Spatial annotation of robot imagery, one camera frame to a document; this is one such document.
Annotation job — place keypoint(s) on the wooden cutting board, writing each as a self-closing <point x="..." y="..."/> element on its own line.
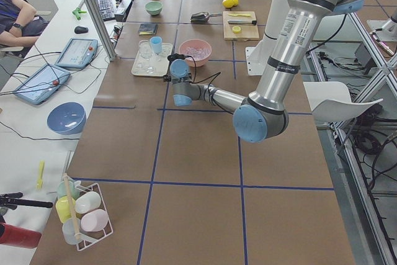
<point x="249" y="32"/>

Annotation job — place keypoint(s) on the red bottle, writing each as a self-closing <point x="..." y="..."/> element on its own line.
<point x="19" y="237"/>

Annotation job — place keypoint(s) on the wooden rack handle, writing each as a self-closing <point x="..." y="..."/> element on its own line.
<point x="77" y="234"/>

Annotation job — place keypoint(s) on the green plastic cup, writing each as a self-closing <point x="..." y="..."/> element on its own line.
<point x="61" y="190"/>

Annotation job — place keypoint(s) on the cream bear tray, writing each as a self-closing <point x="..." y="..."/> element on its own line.
<point x="158" y="63"/>

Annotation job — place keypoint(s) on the pink bowl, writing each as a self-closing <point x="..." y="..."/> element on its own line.
<point x="194" y="43"/>

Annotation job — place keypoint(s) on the yellow plastic cup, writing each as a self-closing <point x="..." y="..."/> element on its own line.
<point x="62" y="209"/>

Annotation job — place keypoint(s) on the grey folded cloth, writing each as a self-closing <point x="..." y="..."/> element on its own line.
<point x="147" y="29"/>

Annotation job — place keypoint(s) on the pink plastic cup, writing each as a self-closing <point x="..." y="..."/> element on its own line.
<point x="95" y="220"/>

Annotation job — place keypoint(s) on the teach pendant far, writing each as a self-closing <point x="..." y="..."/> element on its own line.
<point x="78" y="53"/>

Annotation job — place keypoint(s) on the teach pendant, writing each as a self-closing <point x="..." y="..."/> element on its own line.
<point x="78" y="53"/>
<point x="42" y="84"/>

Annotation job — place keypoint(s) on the black computer mouse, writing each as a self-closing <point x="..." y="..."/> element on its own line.
<point x="80" y="30"/>

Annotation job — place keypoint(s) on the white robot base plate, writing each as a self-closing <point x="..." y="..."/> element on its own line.
<point x="256" y="59"/>

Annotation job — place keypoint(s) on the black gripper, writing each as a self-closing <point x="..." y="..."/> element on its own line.
<point x="166" y="78"/>

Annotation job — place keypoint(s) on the metal ice scoop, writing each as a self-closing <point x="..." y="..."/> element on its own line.
<point x="203" y="17"/>

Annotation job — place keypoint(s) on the white chair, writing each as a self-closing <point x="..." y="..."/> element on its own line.
<point x="330" y="101"/>

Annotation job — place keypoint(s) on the clear plastic cup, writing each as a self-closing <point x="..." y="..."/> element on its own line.
<point x="69" y="232"/>

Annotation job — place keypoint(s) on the lemon slice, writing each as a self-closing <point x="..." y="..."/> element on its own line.
<point x="236" y="29"/>

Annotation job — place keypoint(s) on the metal rod black tip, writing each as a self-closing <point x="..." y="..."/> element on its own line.
<point x="242" y="22"/>

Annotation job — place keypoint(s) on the blue bowl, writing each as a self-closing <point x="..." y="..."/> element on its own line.
<point x="67" y="119"/>

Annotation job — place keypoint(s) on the yellow plastic fork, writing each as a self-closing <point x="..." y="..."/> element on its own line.
<point x="39" y="182"/>

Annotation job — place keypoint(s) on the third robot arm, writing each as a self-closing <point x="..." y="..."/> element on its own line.
<point x="386" y="26"/>

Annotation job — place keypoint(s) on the teach pendant near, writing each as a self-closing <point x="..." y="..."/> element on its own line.
<point x="42" y="84"/>

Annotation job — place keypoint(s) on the seated person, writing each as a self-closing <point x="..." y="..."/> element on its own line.
<point x="21" y="25"/>

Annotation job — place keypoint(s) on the black tripod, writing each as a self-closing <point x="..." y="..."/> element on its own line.
<point x="11" y="201"/>

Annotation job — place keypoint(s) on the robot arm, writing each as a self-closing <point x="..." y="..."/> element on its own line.
<point x="262" y="114"/>

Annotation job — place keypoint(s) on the blue plastic cup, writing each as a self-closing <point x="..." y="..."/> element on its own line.
<point x="156" y="43"/>

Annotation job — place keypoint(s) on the white wire cup rack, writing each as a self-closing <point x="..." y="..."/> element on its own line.
<point x="91" y="238"/>

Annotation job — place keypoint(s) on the yellow plastic knife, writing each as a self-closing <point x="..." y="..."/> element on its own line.
<point x="239" y="15"/>

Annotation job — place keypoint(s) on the clear ice cubes pile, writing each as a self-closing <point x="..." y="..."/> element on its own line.
<point x="197" y="53"/>

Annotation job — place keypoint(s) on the aluminium frame post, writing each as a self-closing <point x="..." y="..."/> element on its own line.
<point x="100" y="28"/>

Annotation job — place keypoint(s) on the black keyboard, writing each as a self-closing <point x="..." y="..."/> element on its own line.
<point x="107" y="9"/>

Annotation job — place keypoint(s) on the clear wine glass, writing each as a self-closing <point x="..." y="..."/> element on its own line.
<point x="145" y="50"/>

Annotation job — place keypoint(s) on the green bowl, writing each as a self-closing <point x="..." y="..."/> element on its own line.
<point x="153" y="8"/>

